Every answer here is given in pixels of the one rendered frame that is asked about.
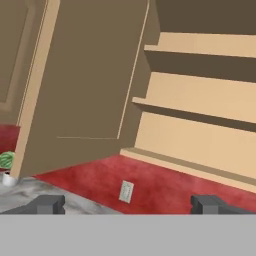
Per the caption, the tan open cabinet with shelves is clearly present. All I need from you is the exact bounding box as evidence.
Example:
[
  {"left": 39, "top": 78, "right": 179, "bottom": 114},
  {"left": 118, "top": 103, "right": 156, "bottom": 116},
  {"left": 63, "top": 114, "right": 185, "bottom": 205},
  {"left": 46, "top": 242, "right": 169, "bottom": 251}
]
[{"left": 119, "top": 0, "right": 256, "bottom": 195}]

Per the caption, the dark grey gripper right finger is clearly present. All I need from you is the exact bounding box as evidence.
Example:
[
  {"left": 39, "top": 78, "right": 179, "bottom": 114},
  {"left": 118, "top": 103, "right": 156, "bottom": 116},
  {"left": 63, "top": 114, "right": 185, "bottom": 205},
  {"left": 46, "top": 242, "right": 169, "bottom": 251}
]
[{"left": 190, "top": 194, "right": 256, "bottom": 215}]

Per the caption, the brown open cabinet door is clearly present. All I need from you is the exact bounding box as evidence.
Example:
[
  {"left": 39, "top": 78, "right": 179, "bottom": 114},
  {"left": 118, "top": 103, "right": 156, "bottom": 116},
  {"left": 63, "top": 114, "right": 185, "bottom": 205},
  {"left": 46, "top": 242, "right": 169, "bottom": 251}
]
[{"left": 9, "top": 0, "right": 162, "bottom": 181}]

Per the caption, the closed brown cabinet door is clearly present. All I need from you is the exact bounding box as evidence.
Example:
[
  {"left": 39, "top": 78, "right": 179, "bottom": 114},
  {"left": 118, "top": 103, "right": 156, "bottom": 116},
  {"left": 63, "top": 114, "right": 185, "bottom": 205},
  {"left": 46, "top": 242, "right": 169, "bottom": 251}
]
[{"left": 0, "top": 0, "right": 50, "bottom": 127}]

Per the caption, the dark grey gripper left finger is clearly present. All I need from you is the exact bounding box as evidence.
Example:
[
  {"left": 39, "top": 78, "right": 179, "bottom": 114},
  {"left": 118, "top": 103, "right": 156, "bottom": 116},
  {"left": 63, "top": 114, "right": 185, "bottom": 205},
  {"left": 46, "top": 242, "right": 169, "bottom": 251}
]
[{"left": 0, "top": 194, "right": 66, "bottom": 215}]

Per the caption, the white wall socket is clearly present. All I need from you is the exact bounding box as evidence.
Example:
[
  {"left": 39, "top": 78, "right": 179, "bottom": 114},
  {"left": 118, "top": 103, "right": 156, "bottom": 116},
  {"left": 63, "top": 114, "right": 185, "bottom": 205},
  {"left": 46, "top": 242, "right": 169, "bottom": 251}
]
[{"left": 118, "top": 180, "right": 135, "bottom": 204}]

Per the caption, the green plant in white pot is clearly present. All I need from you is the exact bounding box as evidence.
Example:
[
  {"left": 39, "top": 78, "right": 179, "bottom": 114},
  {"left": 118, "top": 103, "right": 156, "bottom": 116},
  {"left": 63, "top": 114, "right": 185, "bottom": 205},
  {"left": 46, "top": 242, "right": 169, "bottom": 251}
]
[{"left": 0, "top": 150, "right": 18, "bottom": 186}]

